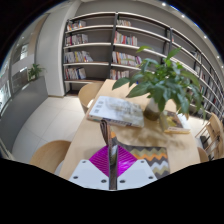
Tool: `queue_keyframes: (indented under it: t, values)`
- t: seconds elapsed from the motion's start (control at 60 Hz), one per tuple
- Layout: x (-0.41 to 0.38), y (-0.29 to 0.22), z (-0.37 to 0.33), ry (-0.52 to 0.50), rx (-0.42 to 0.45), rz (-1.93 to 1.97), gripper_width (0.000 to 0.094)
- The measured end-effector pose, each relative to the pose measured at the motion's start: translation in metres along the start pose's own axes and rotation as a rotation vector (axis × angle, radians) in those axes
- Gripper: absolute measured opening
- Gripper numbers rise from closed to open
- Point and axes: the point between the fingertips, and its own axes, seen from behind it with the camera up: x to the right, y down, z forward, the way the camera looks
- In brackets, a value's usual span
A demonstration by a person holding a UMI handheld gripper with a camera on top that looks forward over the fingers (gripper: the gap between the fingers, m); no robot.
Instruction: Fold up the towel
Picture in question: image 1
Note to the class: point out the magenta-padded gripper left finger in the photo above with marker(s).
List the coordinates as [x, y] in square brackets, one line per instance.
[88, 173]

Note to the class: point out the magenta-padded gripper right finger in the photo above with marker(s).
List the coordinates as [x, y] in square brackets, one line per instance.
[136, 173]

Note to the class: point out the zigzag striped brown towel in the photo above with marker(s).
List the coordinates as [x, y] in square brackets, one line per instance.
[151, 160]

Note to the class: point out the yellow covered book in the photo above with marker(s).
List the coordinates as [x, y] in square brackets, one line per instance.
[176, 123]

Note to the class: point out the large white book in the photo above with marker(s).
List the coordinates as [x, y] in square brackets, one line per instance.
[116, 111]

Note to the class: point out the wooden slatted chair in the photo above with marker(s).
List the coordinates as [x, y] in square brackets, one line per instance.
[215, 133]

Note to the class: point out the grey low counter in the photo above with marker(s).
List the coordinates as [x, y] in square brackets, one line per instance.
[21, 113]

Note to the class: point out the small green potted plant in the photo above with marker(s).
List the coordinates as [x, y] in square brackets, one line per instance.
[35, 71]

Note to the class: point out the grey bookshelf unit with books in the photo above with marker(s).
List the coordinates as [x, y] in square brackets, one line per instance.
[90, 46]

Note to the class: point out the ceiling lights group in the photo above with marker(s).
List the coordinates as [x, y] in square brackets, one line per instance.
[182, 15]

